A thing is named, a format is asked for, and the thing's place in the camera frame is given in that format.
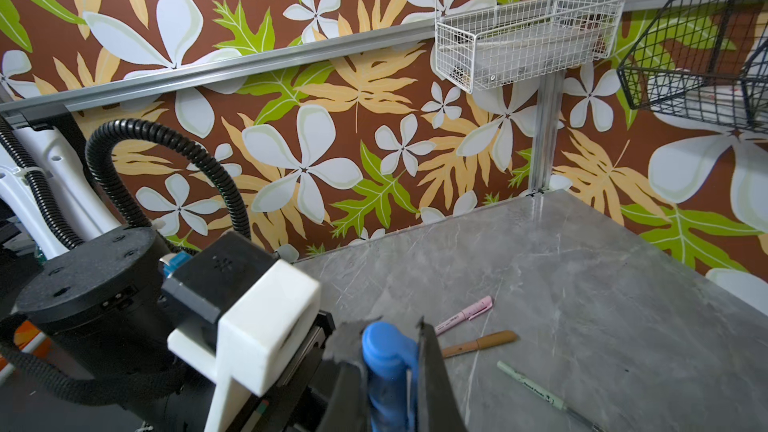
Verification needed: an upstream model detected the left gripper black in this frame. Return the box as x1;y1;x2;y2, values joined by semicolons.
229;311;336;431

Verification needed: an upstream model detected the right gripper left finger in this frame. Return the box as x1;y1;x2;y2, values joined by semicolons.
316;317;380;432

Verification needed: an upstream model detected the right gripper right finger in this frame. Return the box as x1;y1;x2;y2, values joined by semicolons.
416;318;467;432

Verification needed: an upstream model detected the blue pen cap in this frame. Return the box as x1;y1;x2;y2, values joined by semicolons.
362;321;418;431

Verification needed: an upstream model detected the green pen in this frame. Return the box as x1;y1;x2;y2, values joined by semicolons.
496;361;605;432

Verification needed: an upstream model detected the brown pen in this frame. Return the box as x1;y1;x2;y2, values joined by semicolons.
441;330;518;358

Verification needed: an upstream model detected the pink pen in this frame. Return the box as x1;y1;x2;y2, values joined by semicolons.
434;296;493;336

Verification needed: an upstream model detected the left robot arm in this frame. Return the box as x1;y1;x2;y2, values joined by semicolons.
1;119;336;431

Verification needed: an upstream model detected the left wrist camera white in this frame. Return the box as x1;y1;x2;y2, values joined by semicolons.
159;231;321;431

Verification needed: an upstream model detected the white wire basket left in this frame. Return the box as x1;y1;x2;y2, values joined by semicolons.
434;0;625;94

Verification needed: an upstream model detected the black wire basket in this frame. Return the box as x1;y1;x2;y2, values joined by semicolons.
617;0;767;133

